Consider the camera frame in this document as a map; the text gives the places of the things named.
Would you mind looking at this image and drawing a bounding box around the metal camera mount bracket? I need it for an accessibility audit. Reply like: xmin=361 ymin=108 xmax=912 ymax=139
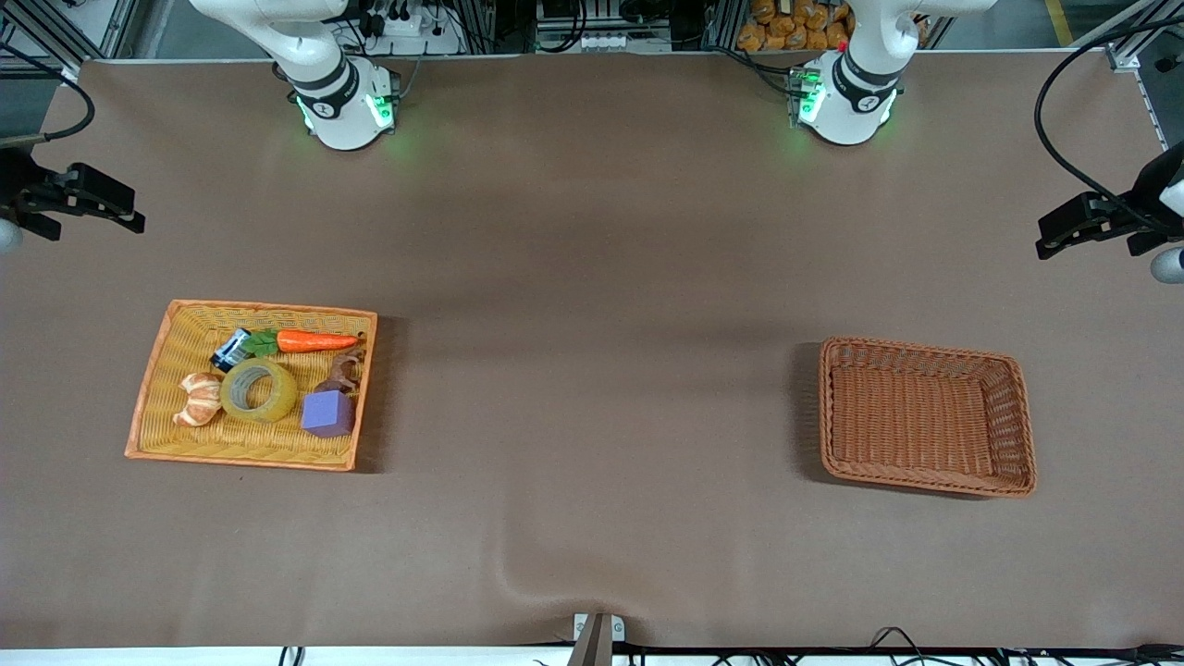
xmin=569 ymin=612 xmax=626 ymax=666

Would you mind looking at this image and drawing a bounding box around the brown wicker basket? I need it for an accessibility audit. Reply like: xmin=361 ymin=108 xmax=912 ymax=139
xmin=818 ymin=336 xmax=1037 ymax=499

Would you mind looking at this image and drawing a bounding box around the yellow clear tape roll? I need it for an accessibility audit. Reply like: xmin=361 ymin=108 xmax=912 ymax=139
xmin=220 ymin=358 xmax=299 ymax=425

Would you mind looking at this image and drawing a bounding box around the black blue battery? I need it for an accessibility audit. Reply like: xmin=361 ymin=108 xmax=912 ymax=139
xmin=210 ymin=327 xmax=253 ymax=375

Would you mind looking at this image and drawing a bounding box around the orange toy carrot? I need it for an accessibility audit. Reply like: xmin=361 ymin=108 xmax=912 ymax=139
xmin=242 ymin=328 xmax=360 ymax=359

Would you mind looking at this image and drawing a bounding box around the pile of orange bread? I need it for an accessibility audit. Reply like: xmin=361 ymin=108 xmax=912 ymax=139
xmin=737 ymin=0 xmax=929 ymax=53

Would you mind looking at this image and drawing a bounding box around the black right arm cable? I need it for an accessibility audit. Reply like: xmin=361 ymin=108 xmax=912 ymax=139
xmin=0 ymin=42 xmax=96 ymax=144

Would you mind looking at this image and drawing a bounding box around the white power strip with plugs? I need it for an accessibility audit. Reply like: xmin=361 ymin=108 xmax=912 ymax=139
xmin=368 ymin=7 xmax=463 ymax=55

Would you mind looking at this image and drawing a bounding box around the toy croissant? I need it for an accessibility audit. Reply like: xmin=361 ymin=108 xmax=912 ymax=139
xmin=173 ymin=372 xmax=226 ymax=427

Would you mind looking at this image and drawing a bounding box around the aluminium frame profile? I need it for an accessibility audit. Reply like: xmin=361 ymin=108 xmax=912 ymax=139
xmin=1073 ymin=0 xmax=1184 ymax=73
xmin=0 ymin=0 xmax=140 ymax=61

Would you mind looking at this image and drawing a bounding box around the yellow wicker basket orange rim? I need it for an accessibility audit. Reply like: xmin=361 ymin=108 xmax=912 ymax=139
xmin=125 ymin=299 xmax=378 ymax=473

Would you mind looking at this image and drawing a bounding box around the purple cube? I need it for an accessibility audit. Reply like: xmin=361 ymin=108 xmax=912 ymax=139
xmin=301 ymin=389 xmax=356 ymax=438

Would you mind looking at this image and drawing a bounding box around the brown toy figure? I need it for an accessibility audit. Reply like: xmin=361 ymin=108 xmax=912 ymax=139
xmin=314 ymin=347 xmax=366 ymax=396

